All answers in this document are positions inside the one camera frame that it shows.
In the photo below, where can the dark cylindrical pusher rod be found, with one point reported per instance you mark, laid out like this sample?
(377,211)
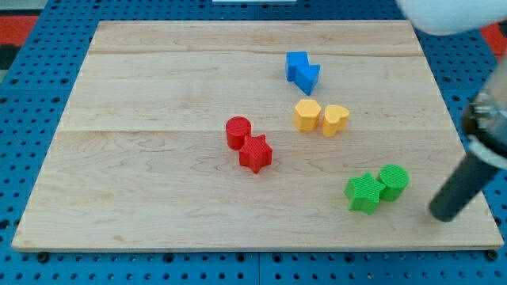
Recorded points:
(466,181)

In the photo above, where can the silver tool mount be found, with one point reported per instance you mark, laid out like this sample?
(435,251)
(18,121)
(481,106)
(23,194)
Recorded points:
(484,120)

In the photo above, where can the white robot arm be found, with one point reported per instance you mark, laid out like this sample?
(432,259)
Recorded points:
(447,17)

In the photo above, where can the green cylinder block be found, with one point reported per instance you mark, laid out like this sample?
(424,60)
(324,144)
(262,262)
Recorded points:
(395,179)

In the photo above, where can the green star block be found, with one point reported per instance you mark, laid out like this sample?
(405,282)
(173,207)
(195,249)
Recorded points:
(363,193)

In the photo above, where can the yellow heart block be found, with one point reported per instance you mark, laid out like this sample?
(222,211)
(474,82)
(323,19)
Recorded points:
(334,120)

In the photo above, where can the yellow hexagon block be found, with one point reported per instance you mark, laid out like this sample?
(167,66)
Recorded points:
(306,115)

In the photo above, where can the blue triangle block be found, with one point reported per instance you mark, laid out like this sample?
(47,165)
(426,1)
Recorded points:
(306,77)

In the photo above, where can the blue cube block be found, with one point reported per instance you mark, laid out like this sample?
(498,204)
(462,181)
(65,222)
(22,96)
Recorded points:
(294,59)

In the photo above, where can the red star block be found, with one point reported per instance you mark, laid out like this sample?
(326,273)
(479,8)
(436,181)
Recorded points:
(255,153)

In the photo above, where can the red cylinder block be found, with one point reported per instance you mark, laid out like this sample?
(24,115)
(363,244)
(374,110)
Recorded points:
(237,128)

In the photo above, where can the wooden board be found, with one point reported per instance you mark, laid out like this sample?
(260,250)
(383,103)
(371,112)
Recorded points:
(140,161)

